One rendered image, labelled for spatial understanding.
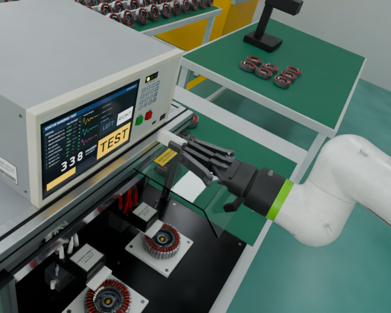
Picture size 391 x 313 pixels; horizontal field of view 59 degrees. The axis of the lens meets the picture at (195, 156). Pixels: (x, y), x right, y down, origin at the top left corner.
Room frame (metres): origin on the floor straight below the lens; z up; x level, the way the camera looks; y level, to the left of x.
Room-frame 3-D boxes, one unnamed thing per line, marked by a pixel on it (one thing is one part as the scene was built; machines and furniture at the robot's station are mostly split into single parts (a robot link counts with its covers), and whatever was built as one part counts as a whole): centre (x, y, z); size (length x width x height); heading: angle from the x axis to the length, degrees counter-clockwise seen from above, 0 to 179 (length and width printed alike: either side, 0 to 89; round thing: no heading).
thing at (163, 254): (0.66, 0.02, 0.80); 0.11 x 0.11 x 0.04
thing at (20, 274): (0.58, 0.15, 1.03); 0.62 x 0.01 x 0.03; 162
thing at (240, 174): (0.59, -0.09, 1.18); 0.09 x 0.08 x 0.07; 72
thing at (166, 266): (0.66, 0.02, 0.78); 0.15 x 0.15 x 0.01; 72
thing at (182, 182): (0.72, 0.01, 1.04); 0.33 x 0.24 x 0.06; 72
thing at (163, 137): (0.64, 0.06, 1.18); 0.07 x 0.01 x 0.03; 72
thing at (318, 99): (2.87, -0.49, 0.37); 1.85 x 1.10 x 0.75; 162
